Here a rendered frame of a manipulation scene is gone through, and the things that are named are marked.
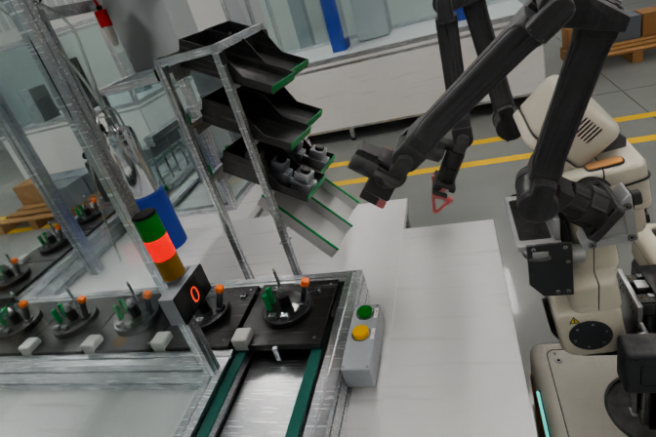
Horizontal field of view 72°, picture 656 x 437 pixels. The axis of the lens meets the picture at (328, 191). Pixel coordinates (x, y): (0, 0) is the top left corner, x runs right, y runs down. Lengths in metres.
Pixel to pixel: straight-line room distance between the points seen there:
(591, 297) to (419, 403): 0.52
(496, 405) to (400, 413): 0.20
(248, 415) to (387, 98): 4.16
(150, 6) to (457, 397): 1.93
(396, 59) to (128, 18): 3.08
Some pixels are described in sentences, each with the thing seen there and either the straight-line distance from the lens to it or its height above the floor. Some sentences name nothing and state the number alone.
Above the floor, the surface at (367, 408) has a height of 0.86.
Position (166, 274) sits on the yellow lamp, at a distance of 1.02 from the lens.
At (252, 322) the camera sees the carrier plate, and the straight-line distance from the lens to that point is 1.29.
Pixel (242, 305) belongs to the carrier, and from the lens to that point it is 1.36.
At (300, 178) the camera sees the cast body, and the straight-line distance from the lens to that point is 1.29.
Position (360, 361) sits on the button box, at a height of 0.96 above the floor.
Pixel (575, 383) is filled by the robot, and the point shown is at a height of 0.28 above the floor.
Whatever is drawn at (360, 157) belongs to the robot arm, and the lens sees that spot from 0.98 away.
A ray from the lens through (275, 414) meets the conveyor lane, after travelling 1.12.
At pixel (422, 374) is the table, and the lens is 1.17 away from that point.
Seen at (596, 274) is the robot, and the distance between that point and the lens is 1.34.
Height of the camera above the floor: 1.74
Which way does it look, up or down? 25 degrees down
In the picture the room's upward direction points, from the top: 17 degrees counter-clockwise
